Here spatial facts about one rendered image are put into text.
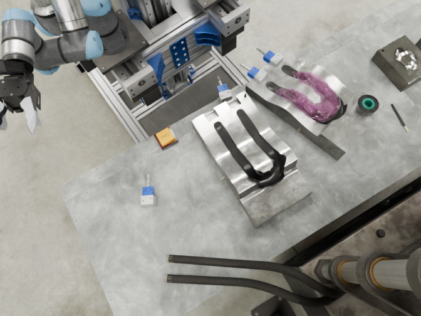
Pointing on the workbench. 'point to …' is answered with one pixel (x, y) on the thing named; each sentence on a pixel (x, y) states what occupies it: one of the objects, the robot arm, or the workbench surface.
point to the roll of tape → (367, 105)
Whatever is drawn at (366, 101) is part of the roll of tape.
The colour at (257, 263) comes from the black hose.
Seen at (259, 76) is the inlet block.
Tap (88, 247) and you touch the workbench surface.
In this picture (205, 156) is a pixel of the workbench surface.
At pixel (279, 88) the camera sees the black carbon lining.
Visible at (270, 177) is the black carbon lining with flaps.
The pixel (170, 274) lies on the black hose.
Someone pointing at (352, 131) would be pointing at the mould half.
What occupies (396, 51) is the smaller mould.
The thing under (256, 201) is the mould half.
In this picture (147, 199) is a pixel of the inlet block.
